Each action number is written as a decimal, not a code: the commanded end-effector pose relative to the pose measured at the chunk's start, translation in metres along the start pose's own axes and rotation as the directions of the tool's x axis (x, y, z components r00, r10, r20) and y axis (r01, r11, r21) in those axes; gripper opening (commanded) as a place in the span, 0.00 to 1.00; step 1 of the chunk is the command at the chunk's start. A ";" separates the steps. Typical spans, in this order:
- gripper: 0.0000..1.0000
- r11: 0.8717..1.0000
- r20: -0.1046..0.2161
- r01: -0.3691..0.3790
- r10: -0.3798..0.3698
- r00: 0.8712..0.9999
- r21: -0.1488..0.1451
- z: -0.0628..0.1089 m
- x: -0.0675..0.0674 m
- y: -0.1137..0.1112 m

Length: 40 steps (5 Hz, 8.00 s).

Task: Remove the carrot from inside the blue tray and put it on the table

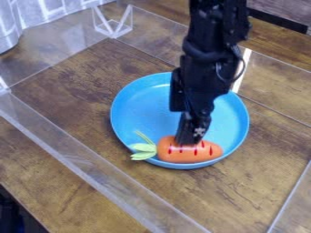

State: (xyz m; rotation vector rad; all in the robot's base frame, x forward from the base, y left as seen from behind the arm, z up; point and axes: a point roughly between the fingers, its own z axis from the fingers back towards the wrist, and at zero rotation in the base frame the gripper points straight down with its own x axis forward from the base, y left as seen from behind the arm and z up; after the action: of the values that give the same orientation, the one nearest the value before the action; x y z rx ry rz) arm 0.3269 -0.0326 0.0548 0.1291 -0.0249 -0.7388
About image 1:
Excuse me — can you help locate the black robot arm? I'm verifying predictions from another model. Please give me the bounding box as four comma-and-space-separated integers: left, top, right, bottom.
169, 0, 251, 145

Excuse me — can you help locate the white patterned curtain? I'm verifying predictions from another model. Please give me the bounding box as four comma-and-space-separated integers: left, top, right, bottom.
0, 0, 115, 54

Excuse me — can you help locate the blue round tray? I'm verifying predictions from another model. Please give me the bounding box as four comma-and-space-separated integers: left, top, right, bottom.
111, 72, 249, 169

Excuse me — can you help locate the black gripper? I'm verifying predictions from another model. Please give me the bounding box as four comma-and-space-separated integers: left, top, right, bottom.
169, 40, 243, 145

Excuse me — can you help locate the black cable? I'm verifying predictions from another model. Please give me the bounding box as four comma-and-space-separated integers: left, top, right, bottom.
215, 45, 248, 83

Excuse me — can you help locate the clear acrylic corner bracket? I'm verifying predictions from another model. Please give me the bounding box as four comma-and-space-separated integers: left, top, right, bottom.
91, 5, 132, 39

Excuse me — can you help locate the orange toy carrot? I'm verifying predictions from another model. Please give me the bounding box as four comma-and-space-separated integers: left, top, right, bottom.
129, 131, 223, 164

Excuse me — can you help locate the clear acrylic barrier strip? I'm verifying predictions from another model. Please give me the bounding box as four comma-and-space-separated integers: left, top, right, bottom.
0, 88, 209, 233

